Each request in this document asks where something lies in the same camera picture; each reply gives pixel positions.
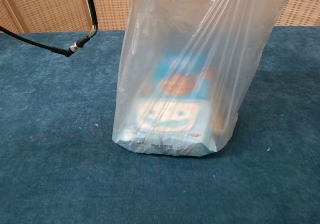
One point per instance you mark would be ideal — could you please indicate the clear plastic carrier bag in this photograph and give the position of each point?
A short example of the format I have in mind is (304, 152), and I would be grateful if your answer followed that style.
(140, 47)

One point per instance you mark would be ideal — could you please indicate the blue white snack package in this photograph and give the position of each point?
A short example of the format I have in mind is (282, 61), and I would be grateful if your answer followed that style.
(170, 129)

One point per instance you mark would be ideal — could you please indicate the blue cookie snack packet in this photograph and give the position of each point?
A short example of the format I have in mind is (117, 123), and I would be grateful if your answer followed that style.
(180, 81)

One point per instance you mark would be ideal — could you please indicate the brown biscuit packet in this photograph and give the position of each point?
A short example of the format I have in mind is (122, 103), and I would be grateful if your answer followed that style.
(218, 119)

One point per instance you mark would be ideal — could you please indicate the blue carpet table mat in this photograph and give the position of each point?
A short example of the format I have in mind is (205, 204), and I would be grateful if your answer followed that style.
(62, 134)

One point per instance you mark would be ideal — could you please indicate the woven bamboo folding screen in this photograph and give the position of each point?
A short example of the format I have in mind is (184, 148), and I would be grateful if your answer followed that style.
(50, 7)

